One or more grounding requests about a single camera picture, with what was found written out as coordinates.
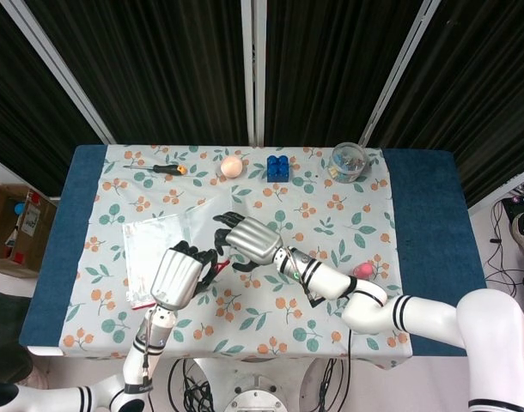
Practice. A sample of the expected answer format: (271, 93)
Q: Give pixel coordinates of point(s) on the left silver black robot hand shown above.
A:
(174, 274)

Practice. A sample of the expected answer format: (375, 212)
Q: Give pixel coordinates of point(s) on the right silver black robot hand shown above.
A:
(253, 242)

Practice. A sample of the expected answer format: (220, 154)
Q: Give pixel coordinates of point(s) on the clear plastic bag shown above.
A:
(141, 257)

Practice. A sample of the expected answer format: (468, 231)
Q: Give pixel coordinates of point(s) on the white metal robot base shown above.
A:
(253, 399)

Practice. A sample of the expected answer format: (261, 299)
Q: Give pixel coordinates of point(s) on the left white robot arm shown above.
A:
(137, 365)

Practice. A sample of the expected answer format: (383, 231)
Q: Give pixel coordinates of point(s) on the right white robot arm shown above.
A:
(416, 317)

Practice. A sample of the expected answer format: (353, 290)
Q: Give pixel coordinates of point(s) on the floral fruit print tablecloth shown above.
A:
(288, 206)

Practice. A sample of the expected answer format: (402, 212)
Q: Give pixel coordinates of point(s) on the blue building block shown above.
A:
(278, 169)

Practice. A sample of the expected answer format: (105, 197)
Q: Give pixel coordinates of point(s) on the peach coloured ball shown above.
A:
(231, 166)

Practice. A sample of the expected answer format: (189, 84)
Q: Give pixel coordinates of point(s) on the pink egg-shaped doll toy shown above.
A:
(363, 270)

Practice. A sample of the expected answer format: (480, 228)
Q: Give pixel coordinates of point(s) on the clear jar of clips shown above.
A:
(349, 165)

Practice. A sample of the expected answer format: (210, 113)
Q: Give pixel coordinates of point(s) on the small blue ball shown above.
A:
(20, 209)

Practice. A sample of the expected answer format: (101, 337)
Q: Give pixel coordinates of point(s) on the blue table cover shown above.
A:
(425, 214)

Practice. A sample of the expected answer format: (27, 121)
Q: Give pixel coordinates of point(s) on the brown cardboard box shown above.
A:
(0, 232)

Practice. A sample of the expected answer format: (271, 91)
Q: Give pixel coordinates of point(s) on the black pleated curtain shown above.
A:
(167, 64)

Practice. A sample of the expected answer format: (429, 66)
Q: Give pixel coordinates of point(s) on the white upright frame post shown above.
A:
(253, 64)

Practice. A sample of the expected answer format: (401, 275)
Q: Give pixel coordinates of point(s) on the white slanted frame post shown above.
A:
(60, 60)
(399, 64)

